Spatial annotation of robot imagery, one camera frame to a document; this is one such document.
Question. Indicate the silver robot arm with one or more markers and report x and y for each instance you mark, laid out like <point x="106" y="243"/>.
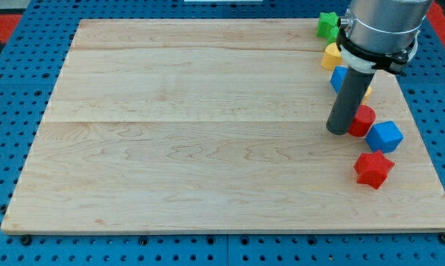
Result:
<point x="393" y="23"/>

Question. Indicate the blue triangle block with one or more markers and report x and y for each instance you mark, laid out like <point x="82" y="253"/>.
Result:
<point x="337" y="77"/>

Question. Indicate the light wooden board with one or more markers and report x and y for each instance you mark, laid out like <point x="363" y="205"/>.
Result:
<point x="172" y="126"/>

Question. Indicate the yellow rounded block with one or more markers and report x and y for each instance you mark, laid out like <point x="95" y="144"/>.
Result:
<point x="331" y="57"/>

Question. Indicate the red cylinder block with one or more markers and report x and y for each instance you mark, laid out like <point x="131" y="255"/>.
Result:
<point x="362" y="121"/>

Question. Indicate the grey cylindrical pointer tool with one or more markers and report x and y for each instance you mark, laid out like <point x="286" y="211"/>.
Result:
<point x="351" y="93"/>

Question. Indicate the green star block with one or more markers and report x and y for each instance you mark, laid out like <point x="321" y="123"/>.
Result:
<point x="326" y="22"/>

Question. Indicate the small yellow block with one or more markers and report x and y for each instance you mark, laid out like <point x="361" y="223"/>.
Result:
<point x="367" y="95"/>

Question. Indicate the red star block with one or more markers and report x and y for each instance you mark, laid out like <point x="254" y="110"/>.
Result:
<point x="373" y="168"/>

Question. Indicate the black and white mounting clamp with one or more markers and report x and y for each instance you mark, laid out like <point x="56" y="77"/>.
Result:
<point x="368" y="62"/>

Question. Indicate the blue cube block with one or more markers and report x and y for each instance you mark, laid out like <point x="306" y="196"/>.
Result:
<point x="385" y="136"/>

